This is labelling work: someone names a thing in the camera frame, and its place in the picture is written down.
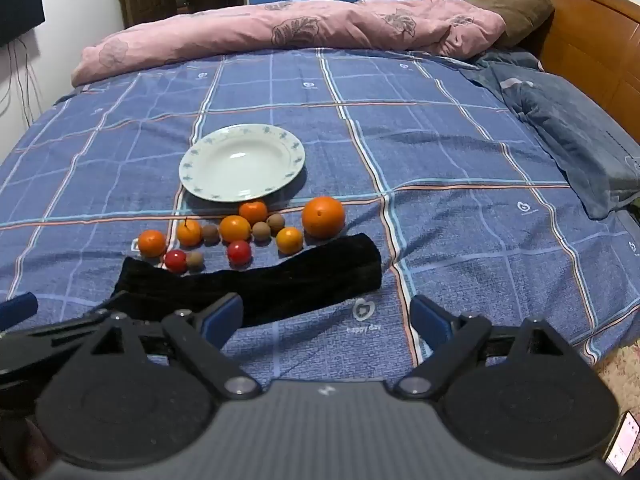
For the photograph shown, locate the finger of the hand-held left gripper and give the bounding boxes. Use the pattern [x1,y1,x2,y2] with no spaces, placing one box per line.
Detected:
[0,309,112,388]
[0,294,39,332]

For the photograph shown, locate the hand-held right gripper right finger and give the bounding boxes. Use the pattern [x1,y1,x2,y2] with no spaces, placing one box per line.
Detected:
[395,294,582,404]

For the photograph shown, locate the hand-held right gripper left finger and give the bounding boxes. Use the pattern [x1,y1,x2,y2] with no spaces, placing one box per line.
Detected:
[75,292,262,401]

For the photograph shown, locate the white floral-rim plate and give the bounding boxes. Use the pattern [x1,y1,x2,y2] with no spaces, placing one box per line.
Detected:
[178,123,306,203]

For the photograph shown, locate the black cloth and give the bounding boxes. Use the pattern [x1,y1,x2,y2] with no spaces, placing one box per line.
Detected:
[112,233,383,328]

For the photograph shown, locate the small orange with stem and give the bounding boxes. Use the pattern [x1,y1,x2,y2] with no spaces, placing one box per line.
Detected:
[176,216,203,247]

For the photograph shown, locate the large orange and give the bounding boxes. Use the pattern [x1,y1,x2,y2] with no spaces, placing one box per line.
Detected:
[301,196,346,239]

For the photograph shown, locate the blue plaid bedsheet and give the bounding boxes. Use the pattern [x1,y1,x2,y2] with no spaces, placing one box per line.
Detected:
[0,47,640,381]

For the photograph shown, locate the patterned floor rug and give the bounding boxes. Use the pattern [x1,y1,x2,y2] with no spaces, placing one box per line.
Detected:
[590,337,640,413]

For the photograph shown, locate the smartphone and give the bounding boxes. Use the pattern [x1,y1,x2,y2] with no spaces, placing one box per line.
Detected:
[602,410,640,476]

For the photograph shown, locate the grey-blue blanket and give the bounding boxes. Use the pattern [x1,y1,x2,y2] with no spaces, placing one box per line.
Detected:
[460,50,640,221]

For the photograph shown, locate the pink floral quilt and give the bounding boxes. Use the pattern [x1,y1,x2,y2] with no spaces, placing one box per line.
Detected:
[71,0,507,86]

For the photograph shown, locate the brown pillow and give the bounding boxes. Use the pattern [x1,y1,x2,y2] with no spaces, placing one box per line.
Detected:
[464,0,555,50]

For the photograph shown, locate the wooden headboard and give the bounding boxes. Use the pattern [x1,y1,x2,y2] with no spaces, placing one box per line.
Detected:
[475,0,640,146]

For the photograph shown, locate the hanging white cables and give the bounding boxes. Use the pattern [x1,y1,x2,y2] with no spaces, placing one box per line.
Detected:
[0,37,43,128]

